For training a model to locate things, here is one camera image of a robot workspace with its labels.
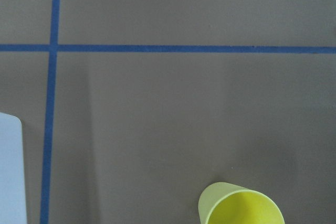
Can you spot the clear plastic box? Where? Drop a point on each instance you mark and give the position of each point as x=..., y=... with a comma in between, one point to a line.
x=13, y=195

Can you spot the yellow plastic cup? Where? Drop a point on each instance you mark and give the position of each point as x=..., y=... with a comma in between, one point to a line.
x=223, y=202

